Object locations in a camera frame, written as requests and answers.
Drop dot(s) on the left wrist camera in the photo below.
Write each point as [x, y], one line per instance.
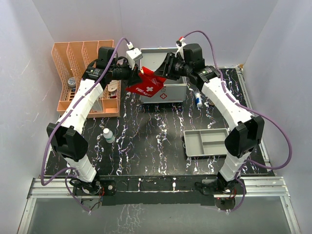
[133, 55]

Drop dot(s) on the red first aid pouch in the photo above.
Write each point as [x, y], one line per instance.
[150, 84]

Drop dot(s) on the orange plastic file organizer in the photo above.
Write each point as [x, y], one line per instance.
[71, 59]

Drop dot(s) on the white oval card package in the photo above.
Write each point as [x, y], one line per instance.
[112, 89]

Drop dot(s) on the white blue tube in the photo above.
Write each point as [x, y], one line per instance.
[198, 100]

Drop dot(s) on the grey stationery box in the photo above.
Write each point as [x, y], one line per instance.
[97, 106]

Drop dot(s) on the silver metal medicine case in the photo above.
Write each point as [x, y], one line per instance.
[173, 90]

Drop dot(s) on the aluminium frame rail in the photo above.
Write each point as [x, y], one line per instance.
[183, 189]

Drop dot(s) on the round blue white tin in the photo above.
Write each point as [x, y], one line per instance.
[72, 82]

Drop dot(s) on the grey plastic tray insert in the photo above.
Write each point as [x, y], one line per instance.
[205, 143]

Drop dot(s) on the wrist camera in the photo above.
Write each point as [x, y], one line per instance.
[133, 55]
[180, 43]

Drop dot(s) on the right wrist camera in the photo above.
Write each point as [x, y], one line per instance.
[180, 43]

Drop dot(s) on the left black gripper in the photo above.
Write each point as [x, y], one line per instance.
[134, 76]

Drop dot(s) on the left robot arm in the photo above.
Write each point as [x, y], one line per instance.
[66, 134]

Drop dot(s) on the clear bottle white cap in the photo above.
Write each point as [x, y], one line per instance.
[108, 135]

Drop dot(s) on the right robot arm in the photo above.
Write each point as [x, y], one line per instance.
[245, 129]

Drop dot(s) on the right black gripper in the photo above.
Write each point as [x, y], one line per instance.
[165, 70]

